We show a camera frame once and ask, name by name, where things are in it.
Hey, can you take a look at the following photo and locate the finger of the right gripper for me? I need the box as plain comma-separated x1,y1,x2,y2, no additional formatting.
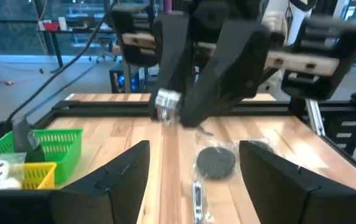
180,19,271,129
148,14,197,122

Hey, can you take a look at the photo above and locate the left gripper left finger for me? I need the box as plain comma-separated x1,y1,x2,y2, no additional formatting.
0,139,151,224

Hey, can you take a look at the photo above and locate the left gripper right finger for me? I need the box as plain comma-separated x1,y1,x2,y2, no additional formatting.
239,139,356,224

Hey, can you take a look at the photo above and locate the grey oblong plastic case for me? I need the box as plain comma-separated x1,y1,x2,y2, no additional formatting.
12,116,45,163

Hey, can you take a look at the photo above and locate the computer tower blue light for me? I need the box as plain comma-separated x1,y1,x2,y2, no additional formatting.
109,68,141,94

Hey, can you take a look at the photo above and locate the green plastic basket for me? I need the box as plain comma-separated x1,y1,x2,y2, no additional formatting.
0,128,84,185

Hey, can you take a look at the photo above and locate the bagged black round pad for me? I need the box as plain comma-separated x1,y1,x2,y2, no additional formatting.
192,138,241,185

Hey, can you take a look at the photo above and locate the black background desk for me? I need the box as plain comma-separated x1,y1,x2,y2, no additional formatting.
36,27,118,74

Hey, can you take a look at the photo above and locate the red box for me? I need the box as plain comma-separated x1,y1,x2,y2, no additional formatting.
43,21,60,32

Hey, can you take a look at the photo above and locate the silver aluminium extrusion post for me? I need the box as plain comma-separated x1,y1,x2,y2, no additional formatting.
304,98,327,138

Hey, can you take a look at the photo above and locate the black aluminium table frame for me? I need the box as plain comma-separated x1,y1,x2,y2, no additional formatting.
0,99,356,187

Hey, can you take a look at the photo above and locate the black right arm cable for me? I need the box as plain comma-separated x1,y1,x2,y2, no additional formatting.
6,0,118,123

